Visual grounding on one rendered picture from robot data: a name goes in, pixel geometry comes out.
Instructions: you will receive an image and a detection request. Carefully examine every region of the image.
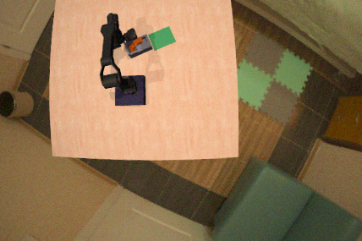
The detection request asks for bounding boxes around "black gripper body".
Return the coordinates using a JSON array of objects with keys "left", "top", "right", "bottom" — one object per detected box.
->
[{"left": 114, "top": 28, "right": 138, "bottom": 47}]

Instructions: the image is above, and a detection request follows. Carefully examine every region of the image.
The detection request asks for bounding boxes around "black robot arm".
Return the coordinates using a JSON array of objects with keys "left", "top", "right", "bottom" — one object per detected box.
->
[{"left": 100, "top": 13, "right": 138, "bottom": 95}]

